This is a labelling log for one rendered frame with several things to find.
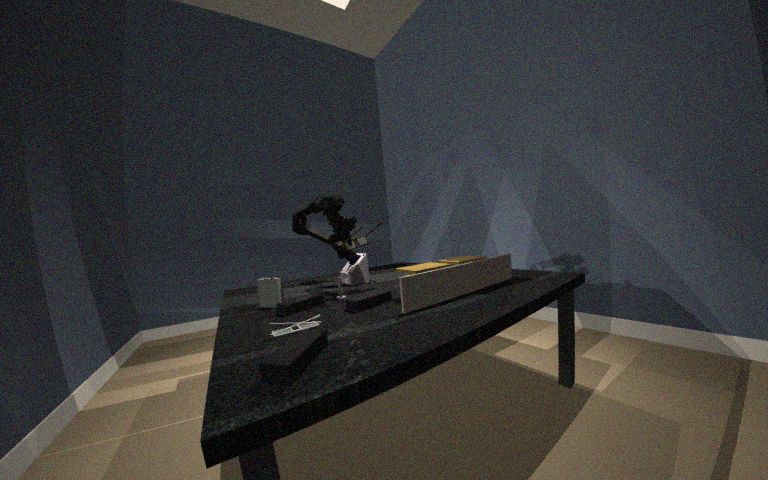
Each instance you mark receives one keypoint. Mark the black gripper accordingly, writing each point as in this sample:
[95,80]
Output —
[341,227]

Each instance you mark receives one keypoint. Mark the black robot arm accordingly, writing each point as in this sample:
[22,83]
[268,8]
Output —
[330,205]

